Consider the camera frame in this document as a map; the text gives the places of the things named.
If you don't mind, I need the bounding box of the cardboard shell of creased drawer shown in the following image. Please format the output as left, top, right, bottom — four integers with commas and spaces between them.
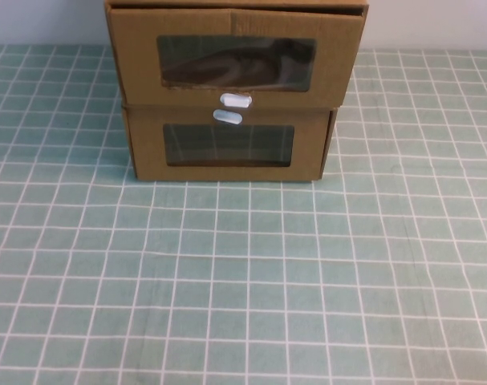
103, 0, 371, 108

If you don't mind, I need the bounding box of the lower cardboard drawer with window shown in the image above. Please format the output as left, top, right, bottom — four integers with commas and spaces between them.
121, 103, 340, 183

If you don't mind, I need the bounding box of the white plastic pull tab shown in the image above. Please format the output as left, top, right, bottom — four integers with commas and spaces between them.
219, 92, 254, 109

